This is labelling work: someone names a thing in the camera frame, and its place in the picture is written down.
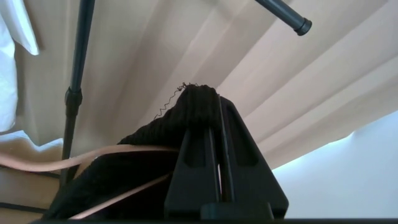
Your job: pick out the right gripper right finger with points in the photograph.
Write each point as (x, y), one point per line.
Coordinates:
(258, 193)

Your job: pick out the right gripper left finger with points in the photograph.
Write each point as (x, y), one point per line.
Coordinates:
(192, 186)

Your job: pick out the black garment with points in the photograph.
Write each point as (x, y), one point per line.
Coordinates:
(192, 109)

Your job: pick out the pink clothes hanger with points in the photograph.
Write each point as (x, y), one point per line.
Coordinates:
(46, 165)

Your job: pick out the white printed T-shirt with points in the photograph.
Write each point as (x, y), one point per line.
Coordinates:
(7, 77)

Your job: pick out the black clothes rack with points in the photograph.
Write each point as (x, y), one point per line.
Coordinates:
(79, 56)

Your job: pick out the beige curtain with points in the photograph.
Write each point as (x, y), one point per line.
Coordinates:
(186, 46)

